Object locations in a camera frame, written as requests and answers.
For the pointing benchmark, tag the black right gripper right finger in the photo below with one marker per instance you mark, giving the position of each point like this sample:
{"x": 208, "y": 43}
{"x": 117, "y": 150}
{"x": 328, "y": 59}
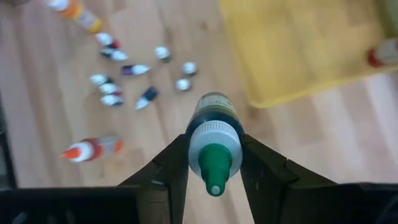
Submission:
{"x": 264, "y": 174}

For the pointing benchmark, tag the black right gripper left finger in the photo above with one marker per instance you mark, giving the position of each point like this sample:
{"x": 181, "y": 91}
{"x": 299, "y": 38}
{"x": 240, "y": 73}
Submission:
{"x": 168, "y": 174}

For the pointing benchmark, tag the green large dropper bottle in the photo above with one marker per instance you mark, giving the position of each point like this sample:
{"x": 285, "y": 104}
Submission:
{"x": 214, "y": 137}

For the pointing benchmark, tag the red bottle with orange tip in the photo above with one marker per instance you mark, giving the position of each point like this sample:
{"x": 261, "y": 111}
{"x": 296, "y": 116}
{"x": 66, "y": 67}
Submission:
{"x": 90, "y": 149}

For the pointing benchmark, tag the small white-capped dropper bottle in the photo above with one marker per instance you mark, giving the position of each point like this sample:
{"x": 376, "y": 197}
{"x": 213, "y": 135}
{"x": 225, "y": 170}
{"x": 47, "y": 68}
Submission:
{"x": 189, "y": 68}
{"x": 109, "y": 88}
{"x": 104, "y": 39}
{"x": 116, "y": 55}
{"x": 162, "y": 52}
{"x": 183, "y": 84}
{"x": 99, "y": 79}
{"x": 110, "y": 99}

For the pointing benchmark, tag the small purple dropper bottle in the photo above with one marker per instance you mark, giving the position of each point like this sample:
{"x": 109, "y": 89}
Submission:
{"x": 136, "y": 69}

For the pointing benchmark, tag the dark red large dropper bottle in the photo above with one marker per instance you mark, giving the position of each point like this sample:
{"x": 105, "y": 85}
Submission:
{"x": 385, "y": 53}

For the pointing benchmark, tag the orange large dropper bottle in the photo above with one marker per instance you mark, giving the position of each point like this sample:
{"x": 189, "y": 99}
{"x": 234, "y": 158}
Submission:
{"x": 77, "y": 15}

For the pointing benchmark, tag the yellow translucent plastic tray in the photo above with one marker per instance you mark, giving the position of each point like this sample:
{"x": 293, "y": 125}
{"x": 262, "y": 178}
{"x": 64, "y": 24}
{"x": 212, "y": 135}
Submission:
{"x": 295, "y": 46}

